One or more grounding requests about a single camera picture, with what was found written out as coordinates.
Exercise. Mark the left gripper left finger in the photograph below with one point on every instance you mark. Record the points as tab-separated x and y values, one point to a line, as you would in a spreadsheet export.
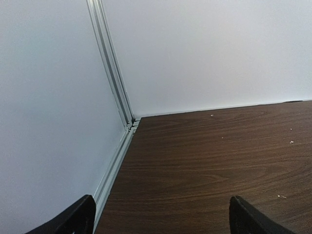
76	219

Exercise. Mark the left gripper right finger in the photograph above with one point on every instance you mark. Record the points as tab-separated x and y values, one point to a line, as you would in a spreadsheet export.
244	218

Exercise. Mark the left aluminium frame post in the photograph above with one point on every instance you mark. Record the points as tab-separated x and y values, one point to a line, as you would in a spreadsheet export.
109	60

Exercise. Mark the left side aluminium base rail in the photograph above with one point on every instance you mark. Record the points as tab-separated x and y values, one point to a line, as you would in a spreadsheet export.
104	188

